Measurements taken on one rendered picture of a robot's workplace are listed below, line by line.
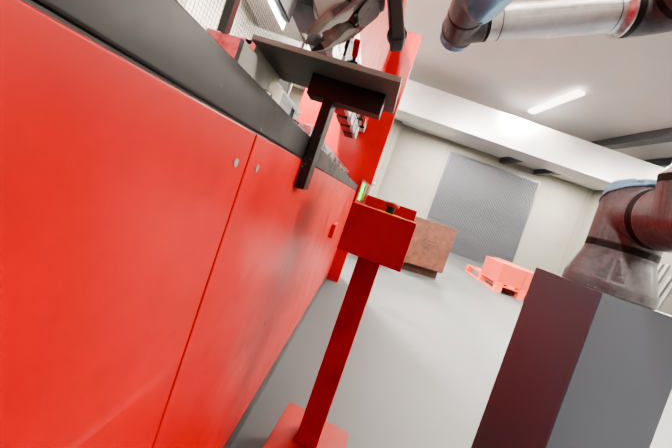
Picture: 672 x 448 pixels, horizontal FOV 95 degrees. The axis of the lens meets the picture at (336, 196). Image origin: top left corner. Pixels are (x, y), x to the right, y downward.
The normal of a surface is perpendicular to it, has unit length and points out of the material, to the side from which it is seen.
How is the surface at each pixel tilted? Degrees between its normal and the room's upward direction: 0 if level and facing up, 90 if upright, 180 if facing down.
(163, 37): 90
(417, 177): 90
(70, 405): 90
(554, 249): 90
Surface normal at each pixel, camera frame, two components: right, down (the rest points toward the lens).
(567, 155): 0.00, 0.03
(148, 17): 0.94, 0.33
